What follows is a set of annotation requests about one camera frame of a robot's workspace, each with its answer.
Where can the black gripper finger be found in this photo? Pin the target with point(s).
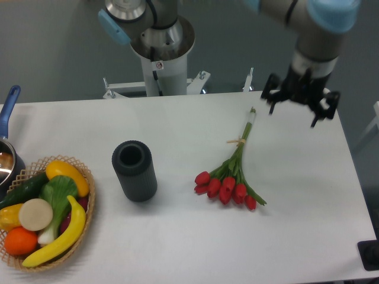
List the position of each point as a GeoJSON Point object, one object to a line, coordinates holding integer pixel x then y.
{"type": "Point", "coordinates": [324, 105]}
{"type": "Point", "coordinates": [272, 92]}

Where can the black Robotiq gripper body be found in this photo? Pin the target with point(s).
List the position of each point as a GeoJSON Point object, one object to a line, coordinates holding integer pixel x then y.
{"type": "Point", "coordinates": [303, 88]}

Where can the red tulip bouquet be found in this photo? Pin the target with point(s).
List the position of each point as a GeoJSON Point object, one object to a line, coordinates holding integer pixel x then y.
{"type": "Point", "coordinates": [228, 182]}

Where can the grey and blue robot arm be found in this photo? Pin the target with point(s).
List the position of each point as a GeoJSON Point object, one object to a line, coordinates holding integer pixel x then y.
{"type": "Point", "coordinates": [162, 39]}

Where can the black device at table edge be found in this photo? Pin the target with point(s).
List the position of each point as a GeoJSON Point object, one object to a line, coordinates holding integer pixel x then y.
{"type": "Point", "coordinates": [368, 251]}

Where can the dark grey ribbed vase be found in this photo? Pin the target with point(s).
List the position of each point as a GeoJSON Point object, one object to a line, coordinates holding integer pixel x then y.
{"type": "Point", "coordinates": [133, 165]}

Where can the dark red vegetable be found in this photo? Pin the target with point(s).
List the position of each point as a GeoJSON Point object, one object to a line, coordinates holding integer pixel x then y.
{"type": "Point", "coordinates": [83, 202]}

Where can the yellow squash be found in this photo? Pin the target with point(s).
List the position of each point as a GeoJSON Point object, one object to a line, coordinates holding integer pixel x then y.
{"type": "Point", "coordinates": [61, 168]}

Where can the yellow banana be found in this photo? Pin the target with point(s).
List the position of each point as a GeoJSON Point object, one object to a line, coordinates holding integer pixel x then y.
{"type": "Point", "coordinates": [64, 241]}

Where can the green bok choy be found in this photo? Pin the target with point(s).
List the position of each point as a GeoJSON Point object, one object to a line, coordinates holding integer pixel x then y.
{"type": "Point", "coordinates": [55, 192]}

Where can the woven wicker basket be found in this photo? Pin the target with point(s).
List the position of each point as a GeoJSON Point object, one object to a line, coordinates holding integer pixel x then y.
{"type": "Point", "coordinates": [32, 170]}

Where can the dark green cucumber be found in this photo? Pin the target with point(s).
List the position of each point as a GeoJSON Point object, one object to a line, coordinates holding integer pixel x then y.
{"type": "Point", "coordinates": [28, 190]}

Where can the beige round disc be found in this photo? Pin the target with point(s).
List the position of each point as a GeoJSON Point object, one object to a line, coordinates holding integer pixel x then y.
{"type": "Point", "coordinates": [35, 214]}

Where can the yellow bell pepper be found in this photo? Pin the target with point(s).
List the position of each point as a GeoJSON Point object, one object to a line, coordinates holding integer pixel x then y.
{"type": "Point", "coordinates": [9, 217]}

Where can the orange fruit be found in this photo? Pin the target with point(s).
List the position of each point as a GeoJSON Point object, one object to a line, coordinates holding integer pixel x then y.
{"type": "Point", "coordinates": [20, 241]}

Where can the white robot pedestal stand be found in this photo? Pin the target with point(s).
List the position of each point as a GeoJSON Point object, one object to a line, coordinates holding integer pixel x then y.
{"type": "Point", "coordinates": [161, 78]}

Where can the blue handled saucepan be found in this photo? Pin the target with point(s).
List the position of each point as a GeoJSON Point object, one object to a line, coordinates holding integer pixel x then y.
{"type": "Point", "coordinates": [11, 162]}

